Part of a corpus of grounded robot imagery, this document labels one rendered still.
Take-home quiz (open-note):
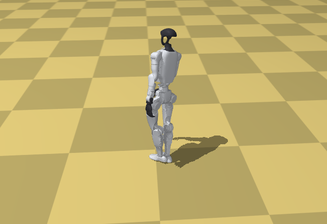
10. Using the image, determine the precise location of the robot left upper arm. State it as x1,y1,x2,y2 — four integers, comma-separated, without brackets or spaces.
150,51,162,81

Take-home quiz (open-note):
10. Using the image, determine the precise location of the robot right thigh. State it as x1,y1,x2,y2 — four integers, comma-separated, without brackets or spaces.
162,93,177,132

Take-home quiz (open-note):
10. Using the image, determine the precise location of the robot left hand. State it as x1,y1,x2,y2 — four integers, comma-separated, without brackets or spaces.
145,98,155,117

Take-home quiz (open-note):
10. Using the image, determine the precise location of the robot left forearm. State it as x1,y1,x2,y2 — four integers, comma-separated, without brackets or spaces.
146,74,156,102

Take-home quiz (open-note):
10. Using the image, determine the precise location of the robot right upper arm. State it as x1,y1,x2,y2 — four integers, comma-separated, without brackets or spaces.
175,52,181,76

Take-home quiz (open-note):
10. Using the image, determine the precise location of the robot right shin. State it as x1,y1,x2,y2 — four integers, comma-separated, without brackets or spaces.
163,123,173,156

